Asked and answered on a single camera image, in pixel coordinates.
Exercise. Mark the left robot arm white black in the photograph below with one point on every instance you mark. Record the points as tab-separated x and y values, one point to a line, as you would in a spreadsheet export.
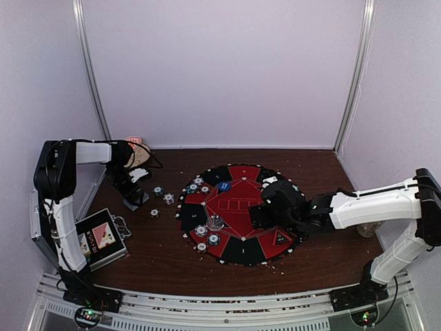
55	182

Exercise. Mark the round red black poker mat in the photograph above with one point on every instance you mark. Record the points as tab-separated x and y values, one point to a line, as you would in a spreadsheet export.
240	243

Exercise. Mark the green poker chip stack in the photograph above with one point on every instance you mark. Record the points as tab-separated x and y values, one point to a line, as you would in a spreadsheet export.
158	191

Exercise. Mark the clear acrylic dealer button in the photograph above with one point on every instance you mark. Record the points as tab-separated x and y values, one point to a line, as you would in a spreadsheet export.
215	223

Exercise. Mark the aluminium frame post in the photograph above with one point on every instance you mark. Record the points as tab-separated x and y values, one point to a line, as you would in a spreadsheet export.
361	60
79	18

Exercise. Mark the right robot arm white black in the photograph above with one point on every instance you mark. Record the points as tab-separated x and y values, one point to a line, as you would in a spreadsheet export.
416	199

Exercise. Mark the cream ceramic mug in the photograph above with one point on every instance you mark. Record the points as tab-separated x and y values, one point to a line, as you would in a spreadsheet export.
368	230

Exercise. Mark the blue white poker chip stack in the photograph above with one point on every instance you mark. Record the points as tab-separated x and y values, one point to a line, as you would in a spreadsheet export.
169	199

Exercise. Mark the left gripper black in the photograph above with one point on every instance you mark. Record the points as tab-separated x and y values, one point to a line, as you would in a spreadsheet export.
126	194

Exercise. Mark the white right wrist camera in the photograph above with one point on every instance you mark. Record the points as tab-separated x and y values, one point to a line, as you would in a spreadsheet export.
269	180

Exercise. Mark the brown hundred chip sector two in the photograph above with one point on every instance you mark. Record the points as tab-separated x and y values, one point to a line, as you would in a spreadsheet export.
201	247

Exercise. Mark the front aluminium rail base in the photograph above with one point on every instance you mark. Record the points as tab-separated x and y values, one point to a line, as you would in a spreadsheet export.
310	310

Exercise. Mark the blue small blind button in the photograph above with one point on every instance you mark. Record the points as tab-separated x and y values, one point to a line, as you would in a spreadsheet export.
224	186

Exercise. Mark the round wooden plate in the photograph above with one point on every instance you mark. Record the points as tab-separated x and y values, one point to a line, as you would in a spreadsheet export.
141	155

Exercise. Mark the brown poker chip stack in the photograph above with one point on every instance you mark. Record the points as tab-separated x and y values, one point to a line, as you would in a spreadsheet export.
155	213

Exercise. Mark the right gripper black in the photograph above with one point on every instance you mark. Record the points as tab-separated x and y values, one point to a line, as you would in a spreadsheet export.
265	222

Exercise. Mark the blue playing card deck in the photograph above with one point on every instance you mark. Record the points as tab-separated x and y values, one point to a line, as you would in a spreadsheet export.
136	204

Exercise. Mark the aluminium poker case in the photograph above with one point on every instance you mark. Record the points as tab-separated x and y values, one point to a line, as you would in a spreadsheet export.
101	235

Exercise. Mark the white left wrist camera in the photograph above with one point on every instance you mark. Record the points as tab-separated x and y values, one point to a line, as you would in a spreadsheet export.
139	174

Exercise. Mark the black triangle all-in marker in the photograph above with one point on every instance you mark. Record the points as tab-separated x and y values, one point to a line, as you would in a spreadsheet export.
280	238

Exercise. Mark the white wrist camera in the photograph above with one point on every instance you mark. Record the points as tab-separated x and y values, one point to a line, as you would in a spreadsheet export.
269	180
139	174

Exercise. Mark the red white patterned bowl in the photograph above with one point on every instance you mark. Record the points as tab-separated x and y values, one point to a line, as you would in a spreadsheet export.
135	140

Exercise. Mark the green fifty chips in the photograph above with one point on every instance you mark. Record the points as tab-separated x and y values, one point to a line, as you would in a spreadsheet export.
192	188
214	239

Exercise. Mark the left aluminium frame post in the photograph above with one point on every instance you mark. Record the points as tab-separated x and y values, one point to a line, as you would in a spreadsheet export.
79	18

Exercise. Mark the right aluminium frame post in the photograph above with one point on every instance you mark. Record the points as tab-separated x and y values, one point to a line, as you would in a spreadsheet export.
361	60

